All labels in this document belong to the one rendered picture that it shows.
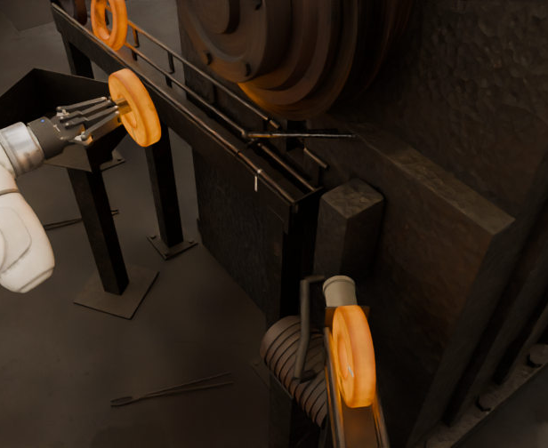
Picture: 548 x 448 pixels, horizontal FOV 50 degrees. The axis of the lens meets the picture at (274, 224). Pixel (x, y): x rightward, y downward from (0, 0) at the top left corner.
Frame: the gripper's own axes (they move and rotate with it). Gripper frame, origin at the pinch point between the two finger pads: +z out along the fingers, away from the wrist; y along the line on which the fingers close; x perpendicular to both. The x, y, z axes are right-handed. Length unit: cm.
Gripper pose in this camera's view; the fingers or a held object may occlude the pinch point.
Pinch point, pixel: (132, 101)
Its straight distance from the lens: 123.6
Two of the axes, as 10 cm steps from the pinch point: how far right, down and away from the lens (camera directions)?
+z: 8.0, -4.6, 3.9
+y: 6.0, 5.7, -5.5
